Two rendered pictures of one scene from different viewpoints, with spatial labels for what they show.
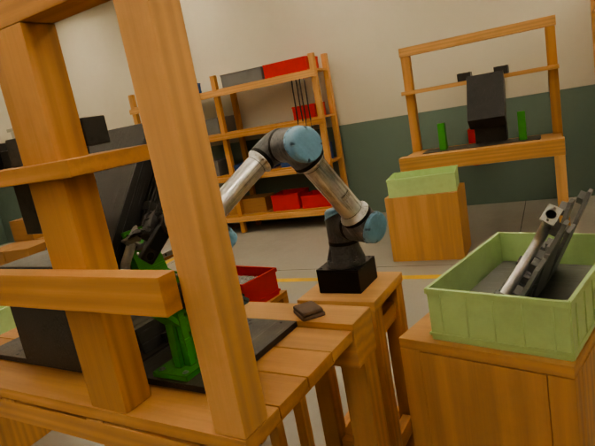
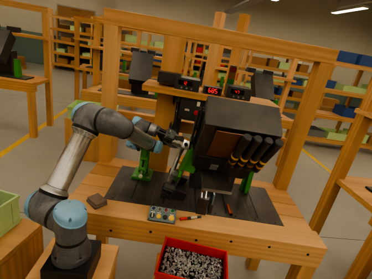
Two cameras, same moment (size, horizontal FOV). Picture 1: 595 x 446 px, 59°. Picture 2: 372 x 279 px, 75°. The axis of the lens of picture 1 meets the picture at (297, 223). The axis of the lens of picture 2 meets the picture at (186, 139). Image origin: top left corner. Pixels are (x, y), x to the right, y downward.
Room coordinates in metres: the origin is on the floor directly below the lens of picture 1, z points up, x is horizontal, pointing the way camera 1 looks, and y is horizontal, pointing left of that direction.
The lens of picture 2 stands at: (2.82, -0.27, 1.81)
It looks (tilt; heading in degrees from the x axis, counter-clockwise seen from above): 21 degrees down; 145
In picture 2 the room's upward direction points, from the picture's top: 10 degrees clockwise
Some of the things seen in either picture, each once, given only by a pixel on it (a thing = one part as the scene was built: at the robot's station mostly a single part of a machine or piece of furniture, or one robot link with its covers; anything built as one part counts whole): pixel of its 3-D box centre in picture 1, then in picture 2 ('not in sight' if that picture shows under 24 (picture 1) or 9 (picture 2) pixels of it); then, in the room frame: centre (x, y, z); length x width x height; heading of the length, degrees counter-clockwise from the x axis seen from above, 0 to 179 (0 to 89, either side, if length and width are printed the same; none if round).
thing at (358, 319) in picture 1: (189, 323); (192, 230); (1.97, 0.48, 0.82); 1.50 x 0.14 x 0.15; 57
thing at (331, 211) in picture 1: (342, 222); (69, 220); (1.99, -0.17, 1.11); 0.13 x 0.12 x 0.14; 34
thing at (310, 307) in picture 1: (308, 310); (97, 201); (1.65, 0.02, 0.91); 0.10 x 0.08 x 0.03; 18
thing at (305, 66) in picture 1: (235, 154); not in sight; (7.63, 0.68, 1.10); 3.01 x 0.55 x 2.20; 63
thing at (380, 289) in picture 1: (351, 289); (72, 273); (2.00, -0.16, 0.83); 0.32 x 0.32 x 0.04; 59
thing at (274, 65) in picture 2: not in sight; (280, 82); (-2.77, 7.24, 1.12); 3.22 x 0.55 x 2.23; 63
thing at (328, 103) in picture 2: not in sight; (324, 107); (-2.32, 9.83, 0.37); 1.20 x 0.81 x 0.74; 65
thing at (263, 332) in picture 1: (132, 340); (194, 193); (1.74, 0.64, 0.89); 1.10 x 0.42 x 0.02; 57
